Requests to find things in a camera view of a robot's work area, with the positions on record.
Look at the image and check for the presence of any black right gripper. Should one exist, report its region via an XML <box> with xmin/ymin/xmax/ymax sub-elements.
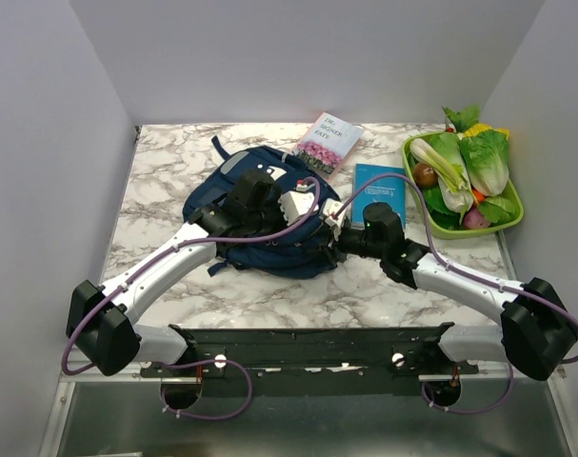
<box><xmin>307</xmin><ymin>218</ymin><xmax>386</xmax><ymax>268</ymax></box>

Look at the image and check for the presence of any navy blue student backpack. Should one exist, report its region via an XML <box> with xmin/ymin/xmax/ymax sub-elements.
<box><xmin>182</xmin><ymin>137</ymin><xmax>342</xmax><ymax>280</ymax></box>

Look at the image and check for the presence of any white book with pink roses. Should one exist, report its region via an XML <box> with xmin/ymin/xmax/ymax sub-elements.
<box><xmin>291</xmin><ymin>112</ymin><xmax>364</xmax><ymax>182</ymax></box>

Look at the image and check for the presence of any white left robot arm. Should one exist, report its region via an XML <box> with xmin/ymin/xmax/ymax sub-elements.
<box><xmin>67</xmin><ymin>169</ymin><xmax>286</xmax><ymax>376</ymax></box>

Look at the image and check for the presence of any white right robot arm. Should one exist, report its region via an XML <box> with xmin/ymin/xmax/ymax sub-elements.
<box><xmin>322</xmin><ymin>200</ymin><xmax>578</xmax><ymax>381</ymax></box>

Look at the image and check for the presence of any teal blue hardcover book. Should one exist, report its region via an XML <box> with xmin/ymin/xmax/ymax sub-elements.
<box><xmin>351</xmin><ymin>164</ymin><xmax>406</xmax><ymax>228</ymax></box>

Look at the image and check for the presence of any brown round fruit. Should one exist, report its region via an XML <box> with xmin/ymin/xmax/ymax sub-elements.
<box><xmin>412</xmin><ymin>163</ymin><xmax>438</xmax><ymax>189</ymax></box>

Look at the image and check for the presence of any purple onion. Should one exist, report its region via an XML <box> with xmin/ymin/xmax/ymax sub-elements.
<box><xmin>462</xmin><ymin>207</ymin><xmax>491</xmax><ymax>230</ymax></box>

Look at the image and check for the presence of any green plastic vegetable tray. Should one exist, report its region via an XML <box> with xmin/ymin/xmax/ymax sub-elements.
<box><xmin>403</xmin><ymin>129</ymin><xmax>525</xmax><ymax>239</ymax></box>

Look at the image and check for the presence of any white green bok choy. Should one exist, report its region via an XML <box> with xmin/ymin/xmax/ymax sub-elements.
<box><xmin>409</xmin><ymin>131</ymin><xmax>474</xmax><ymax>216</ymax></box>

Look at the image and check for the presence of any green lettuce head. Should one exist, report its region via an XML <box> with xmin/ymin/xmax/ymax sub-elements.
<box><xmin>459</xmin><ymin>129</ymin><xmax>509</xmax><ymax>197</ymax></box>

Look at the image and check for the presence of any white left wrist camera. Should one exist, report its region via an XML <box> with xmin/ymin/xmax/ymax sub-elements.
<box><xmin>279</xmin><ymin>190</ymin><xmax>316</xmax><ymax>226</ymax></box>

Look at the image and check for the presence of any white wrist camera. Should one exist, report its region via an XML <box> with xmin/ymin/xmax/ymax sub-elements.
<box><xmin>279</xmin><ymin>190</ymin><xmax>316</xmax><ymax>226</ymax></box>
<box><xmin>320</xmin><ymin>198</ymin><xmax>346</xmax><ymax>241</ymax></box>

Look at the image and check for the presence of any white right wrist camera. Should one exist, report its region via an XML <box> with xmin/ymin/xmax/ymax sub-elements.
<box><xmin>320</xmin><ymin>198</ymin><xmax>346</xmax><ymax>241</ymax></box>

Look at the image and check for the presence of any black mounting rail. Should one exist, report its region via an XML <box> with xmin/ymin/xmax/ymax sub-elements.
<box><xmin>141</xmin><ymin>324</ymin><xmax>477</xmax><ymax>405</ymax></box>

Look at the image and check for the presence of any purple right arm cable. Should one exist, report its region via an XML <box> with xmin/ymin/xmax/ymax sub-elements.
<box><xmin>330</xmin><ymin>170</ymin><xmax>578</xmax><ymax>414</ymax></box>

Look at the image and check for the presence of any aluminium frame rail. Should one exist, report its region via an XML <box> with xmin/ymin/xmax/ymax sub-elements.
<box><xmin>38</xmin><ymin>377</ymin><xmax>75</xmax><ymax>457</ymax></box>

